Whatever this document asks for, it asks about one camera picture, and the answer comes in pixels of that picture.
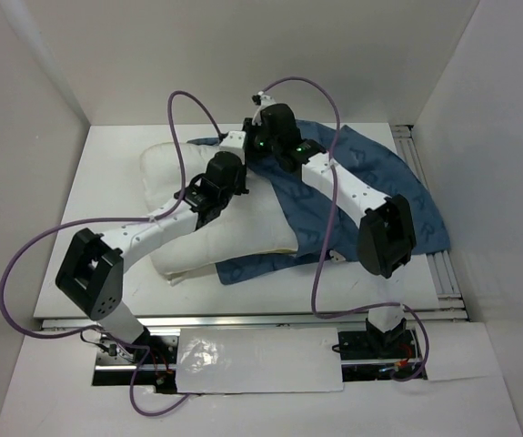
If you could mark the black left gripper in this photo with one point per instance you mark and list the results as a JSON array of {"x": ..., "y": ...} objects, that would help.
[{"x": 241, "y": 188}]

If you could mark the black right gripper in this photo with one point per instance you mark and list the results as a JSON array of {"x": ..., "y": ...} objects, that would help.
[{"x": 250, "y": 128}]

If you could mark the white pillow with yellow edge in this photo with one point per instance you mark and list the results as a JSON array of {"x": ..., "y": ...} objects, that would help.
[{"x": 251, "y": 224}]

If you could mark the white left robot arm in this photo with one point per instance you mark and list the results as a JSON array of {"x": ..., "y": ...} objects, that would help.
[{"x": 92, "y": 272}]

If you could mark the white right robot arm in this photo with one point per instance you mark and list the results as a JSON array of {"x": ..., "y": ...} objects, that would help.
[{"x": 385, "y": 229}]

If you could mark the white cover sheet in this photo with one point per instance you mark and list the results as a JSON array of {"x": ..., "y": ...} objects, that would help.
[{"x": 239, "y": 361}]

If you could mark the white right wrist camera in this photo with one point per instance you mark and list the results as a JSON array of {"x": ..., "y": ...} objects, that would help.
[{"x": 261, "y": 100}]

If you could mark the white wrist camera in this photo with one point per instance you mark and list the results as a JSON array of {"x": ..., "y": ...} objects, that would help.
[
  {"x": 234, "y": 142},
  {"x": 261, "y": 100}
]

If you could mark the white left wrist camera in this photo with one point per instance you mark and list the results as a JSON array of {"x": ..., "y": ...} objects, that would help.
[{"x": 234, "y": 142}]

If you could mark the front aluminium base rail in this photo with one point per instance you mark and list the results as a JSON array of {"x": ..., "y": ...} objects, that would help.
[{"x": 403, "y": 359}]

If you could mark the aluminium frame rail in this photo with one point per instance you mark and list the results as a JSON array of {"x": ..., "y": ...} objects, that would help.
[{"x": 450, "y": 299}]

